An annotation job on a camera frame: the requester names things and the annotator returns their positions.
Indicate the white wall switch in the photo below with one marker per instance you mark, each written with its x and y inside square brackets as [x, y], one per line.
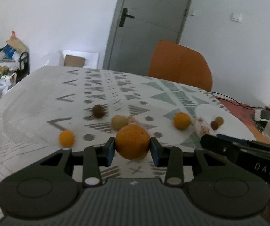
[236, 17]

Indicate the dark brown round fruit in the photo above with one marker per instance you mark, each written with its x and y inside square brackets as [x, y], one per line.
[98, 111]

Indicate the small kumquat orange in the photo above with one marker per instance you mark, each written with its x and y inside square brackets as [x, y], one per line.
[66, 138]

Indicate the white power adapter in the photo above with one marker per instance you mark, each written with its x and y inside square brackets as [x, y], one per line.
[262, 115]

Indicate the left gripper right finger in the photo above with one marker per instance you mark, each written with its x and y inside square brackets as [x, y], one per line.
[170, 158]

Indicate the white foam board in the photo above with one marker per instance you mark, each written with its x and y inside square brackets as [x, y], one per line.
[91, 59]

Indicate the red orange patterned mat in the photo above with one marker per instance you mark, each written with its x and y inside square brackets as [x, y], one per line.
[244, 115]

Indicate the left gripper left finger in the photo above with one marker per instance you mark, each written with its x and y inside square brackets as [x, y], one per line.
[94, 157]

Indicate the large orange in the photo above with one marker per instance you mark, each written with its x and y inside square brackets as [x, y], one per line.
[132, 142]

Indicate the tan longan fruit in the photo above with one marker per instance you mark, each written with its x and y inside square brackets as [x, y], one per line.
[118, 122]

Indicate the pile of bags clutter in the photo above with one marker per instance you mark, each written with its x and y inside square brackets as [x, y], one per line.
[14, 63]

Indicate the black door handle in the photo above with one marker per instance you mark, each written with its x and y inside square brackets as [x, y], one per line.
[124, 15]

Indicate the patterned white tablecloth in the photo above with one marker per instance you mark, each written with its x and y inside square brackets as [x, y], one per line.
[53, 99]

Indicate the cardboard box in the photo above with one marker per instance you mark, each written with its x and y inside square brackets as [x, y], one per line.
[74, 61]

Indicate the orange chair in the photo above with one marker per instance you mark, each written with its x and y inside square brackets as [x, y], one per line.
[180, 64]

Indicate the brown longan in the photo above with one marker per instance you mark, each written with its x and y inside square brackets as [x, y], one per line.
[219, 120]

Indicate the grey door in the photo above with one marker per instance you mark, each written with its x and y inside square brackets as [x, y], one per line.
[130, 48]

